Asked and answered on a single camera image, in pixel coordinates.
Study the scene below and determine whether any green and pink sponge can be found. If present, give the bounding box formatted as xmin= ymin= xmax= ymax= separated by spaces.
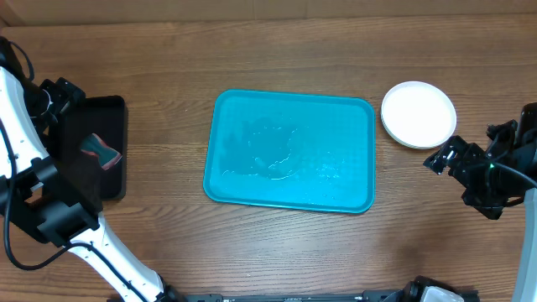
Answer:
xmin=81 ymin=133 xmax=123 ymax=170

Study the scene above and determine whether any white plate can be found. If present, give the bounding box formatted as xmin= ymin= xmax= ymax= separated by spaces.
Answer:
xmin=380 ymin=81 xmax=457 ymax=149

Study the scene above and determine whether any light blue plate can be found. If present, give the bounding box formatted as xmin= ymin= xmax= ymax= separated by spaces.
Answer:
xmin=381 ymin=116 xmax=424 ymax=149

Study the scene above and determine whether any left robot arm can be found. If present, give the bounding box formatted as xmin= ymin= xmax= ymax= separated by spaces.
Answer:
xmin=1 ymin=39 xmax=182 ymax=301

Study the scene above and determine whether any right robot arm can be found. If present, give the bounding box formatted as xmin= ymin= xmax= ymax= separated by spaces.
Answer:
xmin=424 ymin=103 xmax=536 ymax=301

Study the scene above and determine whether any teal plastic serving tray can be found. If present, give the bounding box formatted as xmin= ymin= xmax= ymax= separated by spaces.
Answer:
xmin=202 ymin=89 xmax=376 ymax=215

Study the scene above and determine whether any black rectangular plastic bin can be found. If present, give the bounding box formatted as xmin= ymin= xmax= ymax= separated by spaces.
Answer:
xmin=51 ymin=96 xmax=128 ymax=200

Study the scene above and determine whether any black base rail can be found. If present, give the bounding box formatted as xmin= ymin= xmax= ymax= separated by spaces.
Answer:
xmin=185 ymin=289 xmax=399 ymax=302

